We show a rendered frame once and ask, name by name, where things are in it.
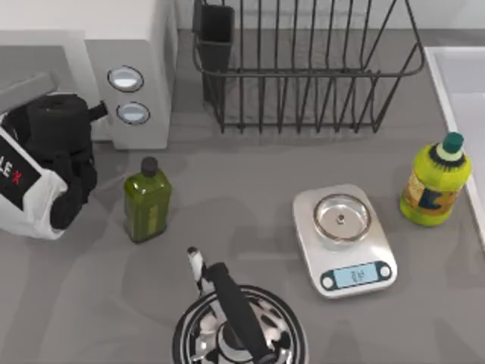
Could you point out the round silver microwave knob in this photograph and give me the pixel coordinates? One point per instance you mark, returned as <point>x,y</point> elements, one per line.
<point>125,79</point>
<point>132,113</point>

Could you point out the grey microwave door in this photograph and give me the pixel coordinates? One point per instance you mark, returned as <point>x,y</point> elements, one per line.
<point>22,85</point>

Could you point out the pale microwave oven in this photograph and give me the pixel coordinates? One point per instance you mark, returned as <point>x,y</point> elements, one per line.
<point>151,76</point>

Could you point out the dark green glass bottle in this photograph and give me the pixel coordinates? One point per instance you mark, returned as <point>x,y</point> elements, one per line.
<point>148,204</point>

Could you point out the dark cutlery holder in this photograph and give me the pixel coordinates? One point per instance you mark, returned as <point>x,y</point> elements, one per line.
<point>214,34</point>

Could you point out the white kitchen scale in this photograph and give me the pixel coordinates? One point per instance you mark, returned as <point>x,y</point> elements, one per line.
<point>343,242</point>

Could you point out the yellow-green plastic bottle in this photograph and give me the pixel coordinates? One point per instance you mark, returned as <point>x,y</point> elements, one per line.
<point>435,186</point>

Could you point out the white sink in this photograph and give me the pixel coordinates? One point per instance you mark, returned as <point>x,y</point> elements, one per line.
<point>462,113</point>

